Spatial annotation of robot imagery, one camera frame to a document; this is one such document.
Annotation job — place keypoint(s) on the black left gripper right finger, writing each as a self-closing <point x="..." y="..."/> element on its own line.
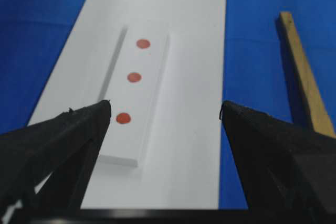
<point x="287" y="172"/>

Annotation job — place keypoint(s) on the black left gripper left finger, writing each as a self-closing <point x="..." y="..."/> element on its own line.
<point x="47" y="166"/>

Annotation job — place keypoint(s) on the wooden mallet hammer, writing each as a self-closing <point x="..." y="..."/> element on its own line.
<point x="317" y="115"/>

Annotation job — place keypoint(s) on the large white foam board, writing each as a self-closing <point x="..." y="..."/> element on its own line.
<point x="181" y="165"/>

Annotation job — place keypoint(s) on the small white target block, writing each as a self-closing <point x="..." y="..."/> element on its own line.
<point x="133" y="91"/>

